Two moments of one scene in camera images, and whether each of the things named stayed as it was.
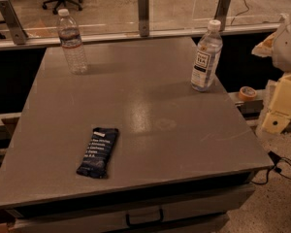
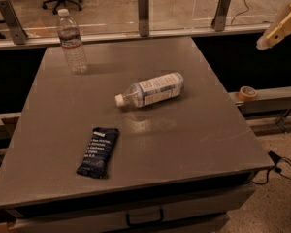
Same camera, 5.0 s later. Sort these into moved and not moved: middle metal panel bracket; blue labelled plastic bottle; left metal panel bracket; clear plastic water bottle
Moved: blue labelled plastic bottle
Not moved: left metal panel bracket; middle metal panel bracket; clear plastic water bottle
